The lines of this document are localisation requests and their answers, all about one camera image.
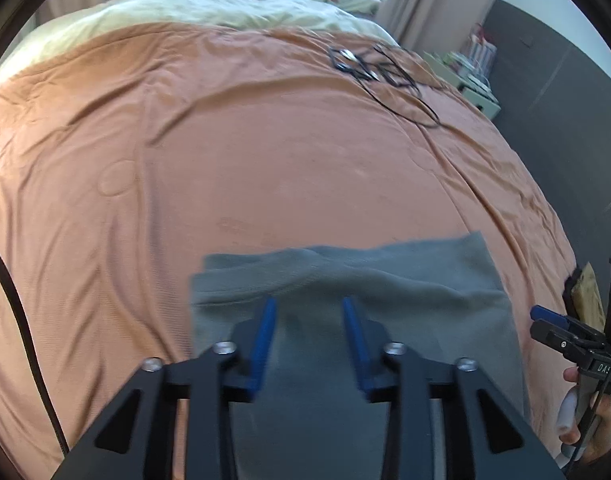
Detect black cables on bed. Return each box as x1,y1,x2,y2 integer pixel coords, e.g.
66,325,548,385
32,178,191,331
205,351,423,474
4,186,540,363
327,44,443,130

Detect person's right hand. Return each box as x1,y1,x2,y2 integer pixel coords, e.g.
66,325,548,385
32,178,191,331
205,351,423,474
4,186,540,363
555,367,611,466

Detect grey t-shirt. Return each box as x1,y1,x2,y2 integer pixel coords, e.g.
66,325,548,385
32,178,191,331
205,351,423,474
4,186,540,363
190,233,530,479

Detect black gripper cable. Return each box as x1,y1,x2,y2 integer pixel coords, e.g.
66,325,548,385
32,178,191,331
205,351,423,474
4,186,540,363
0,234,72,456

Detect brown folded garment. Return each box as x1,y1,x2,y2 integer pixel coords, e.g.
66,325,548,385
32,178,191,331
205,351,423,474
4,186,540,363
563,262,606,333

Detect orange duvet cover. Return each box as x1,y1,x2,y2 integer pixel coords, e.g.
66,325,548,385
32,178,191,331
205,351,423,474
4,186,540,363
0,23,575,479

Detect cream bear-print blanket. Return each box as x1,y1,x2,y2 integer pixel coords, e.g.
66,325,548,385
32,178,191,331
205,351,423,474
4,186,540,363
0,0,395,83

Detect white bedside table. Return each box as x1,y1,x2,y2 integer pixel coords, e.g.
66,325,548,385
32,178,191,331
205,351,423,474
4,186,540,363
423,52,501,120

